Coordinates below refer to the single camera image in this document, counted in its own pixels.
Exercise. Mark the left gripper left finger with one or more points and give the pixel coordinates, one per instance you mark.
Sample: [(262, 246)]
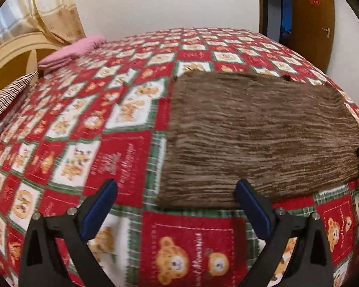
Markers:
[(41, 262)]

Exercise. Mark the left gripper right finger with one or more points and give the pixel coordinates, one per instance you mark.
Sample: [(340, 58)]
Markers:
[(311, 262)]

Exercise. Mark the brown knitted sweater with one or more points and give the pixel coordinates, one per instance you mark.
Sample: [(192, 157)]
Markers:
[(286, 138)]

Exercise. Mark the brown wooden door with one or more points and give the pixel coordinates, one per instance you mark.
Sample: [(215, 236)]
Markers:
[(313, 28)]

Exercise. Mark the red christmas bear bedspread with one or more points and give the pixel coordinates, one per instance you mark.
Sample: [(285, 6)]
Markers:
[(104, 116)]

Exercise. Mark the striped pillow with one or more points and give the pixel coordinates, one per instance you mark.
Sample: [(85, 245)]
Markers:
[(12, 93)]

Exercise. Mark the cream wooden headboard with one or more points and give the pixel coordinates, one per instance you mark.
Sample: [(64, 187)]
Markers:
[(20, 56)]

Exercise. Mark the pink folded blanket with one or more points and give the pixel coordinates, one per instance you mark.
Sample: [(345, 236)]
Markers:
[(68, 53)]

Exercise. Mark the beige patterned curtain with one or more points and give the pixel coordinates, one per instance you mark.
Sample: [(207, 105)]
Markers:
[(56, 19)]

